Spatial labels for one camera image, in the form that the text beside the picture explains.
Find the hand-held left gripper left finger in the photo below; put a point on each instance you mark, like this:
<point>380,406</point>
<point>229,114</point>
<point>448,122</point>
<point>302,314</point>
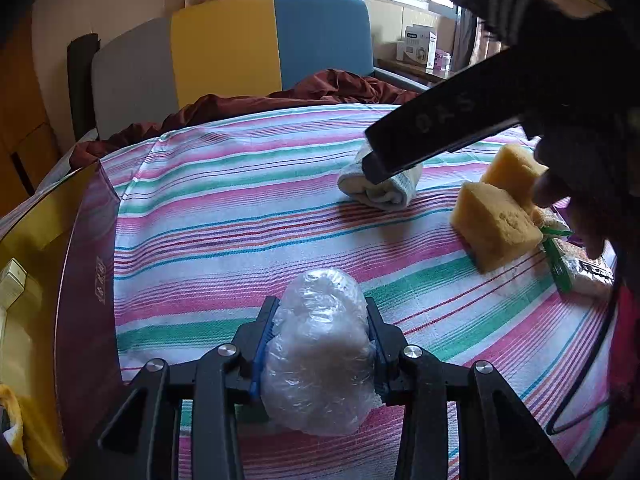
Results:
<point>261,360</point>

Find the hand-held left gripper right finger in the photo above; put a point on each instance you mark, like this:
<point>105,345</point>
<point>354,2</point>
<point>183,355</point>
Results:
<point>378,365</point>

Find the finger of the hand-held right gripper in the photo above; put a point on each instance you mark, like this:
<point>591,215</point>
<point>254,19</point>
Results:
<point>440,120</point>

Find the clear plastic bundle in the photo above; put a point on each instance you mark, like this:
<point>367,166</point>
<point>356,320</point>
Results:
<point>315,350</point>

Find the white grey sock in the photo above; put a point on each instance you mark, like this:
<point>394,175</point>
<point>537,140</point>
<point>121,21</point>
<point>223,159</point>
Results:
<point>385,192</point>

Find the yellow sponge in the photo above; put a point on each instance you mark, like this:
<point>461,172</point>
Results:
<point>495,230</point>
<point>512,167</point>

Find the gold metal tin box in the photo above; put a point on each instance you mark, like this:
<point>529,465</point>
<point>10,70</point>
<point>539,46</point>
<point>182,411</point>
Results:
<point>85,310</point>

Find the person's right hand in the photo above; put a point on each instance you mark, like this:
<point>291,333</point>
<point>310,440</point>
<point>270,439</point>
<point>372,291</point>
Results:
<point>595,185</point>

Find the wooden side shelf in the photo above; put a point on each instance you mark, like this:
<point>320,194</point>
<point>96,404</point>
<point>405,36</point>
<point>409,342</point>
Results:
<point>400,71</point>

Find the white appliance box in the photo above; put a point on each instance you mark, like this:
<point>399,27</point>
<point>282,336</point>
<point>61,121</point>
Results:
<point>417,45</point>

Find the maroon cloth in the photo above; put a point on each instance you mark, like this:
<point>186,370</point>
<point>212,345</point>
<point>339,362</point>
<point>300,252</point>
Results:
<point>340,87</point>

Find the striped tablecloth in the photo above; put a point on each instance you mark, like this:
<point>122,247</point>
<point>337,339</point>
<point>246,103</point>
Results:
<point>250,220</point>

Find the green clear snack packet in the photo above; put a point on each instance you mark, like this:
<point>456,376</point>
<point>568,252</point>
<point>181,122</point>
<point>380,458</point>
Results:
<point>580,267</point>

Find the grey yellow blue sofa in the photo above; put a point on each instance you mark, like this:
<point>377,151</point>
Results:
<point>225,45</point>

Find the person's red clothing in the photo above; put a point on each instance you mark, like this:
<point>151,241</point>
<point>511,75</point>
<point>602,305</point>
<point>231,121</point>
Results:
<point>627,340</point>

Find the white carton box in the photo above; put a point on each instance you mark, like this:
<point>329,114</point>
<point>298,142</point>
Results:
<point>11,280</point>

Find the black rolled mat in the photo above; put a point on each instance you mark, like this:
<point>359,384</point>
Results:
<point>80,85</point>

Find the wooden wardrobe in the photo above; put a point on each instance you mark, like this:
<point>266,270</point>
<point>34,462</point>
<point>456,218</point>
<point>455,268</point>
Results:
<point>20,125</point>

